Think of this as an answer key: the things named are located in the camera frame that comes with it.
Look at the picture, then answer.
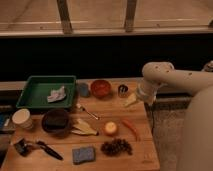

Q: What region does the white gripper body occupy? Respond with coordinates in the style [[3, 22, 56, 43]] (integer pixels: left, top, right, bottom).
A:
[[136, 79, 158, 106]]

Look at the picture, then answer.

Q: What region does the black binder clip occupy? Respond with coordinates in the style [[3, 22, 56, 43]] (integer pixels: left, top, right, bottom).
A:
[[13, 138, 30, 157]]

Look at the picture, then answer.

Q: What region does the red bowl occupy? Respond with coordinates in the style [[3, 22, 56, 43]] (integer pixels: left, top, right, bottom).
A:
[[90, 80, 111, 98]]

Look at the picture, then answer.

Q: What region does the blue sponge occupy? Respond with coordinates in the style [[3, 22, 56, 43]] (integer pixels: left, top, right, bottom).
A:
[[72, 146, 95, 165]]

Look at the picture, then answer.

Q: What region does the banana peel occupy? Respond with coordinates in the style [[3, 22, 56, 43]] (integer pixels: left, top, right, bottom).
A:
[[71, 118, 99, 136]]

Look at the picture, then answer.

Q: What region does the white paper cup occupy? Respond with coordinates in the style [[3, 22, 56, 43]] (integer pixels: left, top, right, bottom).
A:
[[12, 109, 33, 130]]

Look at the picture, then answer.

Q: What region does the metal fork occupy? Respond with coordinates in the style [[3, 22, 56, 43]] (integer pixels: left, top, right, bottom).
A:
[[76, 103, 100, 120]]

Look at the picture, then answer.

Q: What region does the black handled brush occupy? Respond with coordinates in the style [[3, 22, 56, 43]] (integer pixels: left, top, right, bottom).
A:
[[36, 141, 63, 160]]

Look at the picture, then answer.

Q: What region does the small metal cup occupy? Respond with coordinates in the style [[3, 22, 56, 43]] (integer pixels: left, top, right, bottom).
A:
[[118, 84, 128, 98]]

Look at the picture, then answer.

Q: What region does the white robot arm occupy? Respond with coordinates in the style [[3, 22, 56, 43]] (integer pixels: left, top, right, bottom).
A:
[[124, 62, 213, 171]]

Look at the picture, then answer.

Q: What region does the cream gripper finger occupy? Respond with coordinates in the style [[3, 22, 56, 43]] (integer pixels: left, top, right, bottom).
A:
[[124, 93, 137, 107]]

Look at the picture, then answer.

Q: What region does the green plastic tray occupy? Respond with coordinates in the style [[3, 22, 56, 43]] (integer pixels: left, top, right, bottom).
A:
[[16, 75, 76, 109]]

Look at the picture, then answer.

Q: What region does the crumpled white cloth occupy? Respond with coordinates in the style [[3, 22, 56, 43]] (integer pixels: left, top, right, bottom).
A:
[[47, 86, 66, 103]]

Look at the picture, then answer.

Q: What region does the yellow red apple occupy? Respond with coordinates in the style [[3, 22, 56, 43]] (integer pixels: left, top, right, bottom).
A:
[[104, 122, 118, 136]]

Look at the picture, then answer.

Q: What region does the bunch of dark grapes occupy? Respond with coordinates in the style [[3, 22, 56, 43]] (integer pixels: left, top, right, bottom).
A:
[[100, 139, 133, 156]]

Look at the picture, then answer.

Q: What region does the small blue cup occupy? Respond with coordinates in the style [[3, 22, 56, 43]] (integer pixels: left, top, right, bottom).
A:
[[77, 83, 90, 97]]

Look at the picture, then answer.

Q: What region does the dark brown bowl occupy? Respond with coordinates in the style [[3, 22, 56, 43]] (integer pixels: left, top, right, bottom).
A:
[[41, 108, 70, 136]]

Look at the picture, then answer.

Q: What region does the blue object at left edge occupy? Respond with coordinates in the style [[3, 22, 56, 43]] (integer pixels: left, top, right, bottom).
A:
[[0, 114, 10, 130]]

